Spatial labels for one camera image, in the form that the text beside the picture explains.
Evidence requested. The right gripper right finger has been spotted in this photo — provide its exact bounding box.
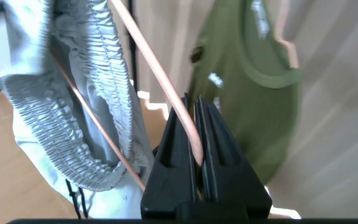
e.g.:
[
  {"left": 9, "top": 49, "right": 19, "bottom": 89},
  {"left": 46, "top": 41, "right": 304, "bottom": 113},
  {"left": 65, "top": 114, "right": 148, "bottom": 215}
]
[{"left": 193, "top": 95, "right": 273, "bottom": 219}]

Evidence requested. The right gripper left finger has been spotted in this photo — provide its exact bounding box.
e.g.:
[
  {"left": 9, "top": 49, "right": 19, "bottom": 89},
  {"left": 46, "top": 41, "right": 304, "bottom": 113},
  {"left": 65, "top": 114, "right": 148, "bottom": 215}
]
[{"left": 140, "top": 92, "right": 203, "bottom": 219}]

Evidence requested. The pink clothes hanger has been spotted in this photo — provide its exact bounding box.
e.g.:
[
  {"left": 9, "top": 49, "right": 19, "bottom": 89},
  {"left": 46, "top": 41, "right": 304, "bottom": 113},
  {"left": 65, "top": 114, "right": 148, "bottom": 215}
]
[
  {"left": 49, "top": 0, "right": 205, "bottom": 192},
  {"left": 273, "top": 0, "right": 301, "bottom": 70}
]

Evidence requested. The pale grey garment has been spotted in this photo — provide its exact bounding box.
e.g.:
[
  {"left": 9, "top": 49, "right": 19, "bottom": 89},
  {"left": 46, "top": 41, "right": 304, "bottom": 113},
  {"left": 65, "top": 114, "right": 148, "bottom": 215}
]
[{"left": 0, "top": 0, "right": 155, "bottom": 220}]

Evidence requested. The green printed T-shirt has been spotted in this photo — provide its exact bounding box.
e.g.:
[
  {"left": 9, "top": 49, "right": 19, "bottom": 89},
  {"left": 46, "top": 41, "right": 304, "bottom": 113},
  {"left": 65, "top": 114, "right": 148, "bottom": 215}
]
[{"left": 187, "top": 0, "right": 303, "bottom": 185}]

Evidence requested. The beige curtain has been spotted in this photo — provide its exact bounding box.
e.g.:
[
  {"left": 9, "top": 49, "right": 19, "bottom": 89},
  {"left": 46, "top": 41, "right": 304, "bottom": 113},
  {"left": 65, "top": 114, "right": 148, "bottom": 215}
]
[{"left": 109, "top": 0, "right": 358, "bottom": 219}]

